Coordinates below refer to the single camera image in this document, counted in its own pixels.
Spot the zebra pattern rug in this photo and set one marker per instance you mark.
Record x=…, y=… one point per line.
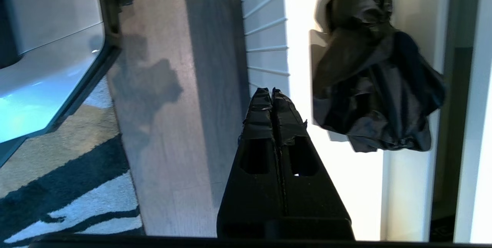
x=57, y=144

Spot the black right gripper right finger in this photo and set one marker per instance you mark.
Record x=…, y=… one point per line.
x=311, y=205

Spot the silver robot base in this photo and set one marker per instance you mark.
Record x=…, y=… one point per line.
x=50, y=67

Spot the black umbrella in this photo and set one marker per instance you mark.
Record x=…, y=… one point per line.
x=376, y=86

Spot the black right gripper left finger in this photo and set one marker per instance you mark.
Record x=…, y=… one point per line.
x=250, y=202

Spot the white cabinet drawer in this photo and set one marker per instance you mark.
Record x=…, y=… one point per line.
x=300, y=29

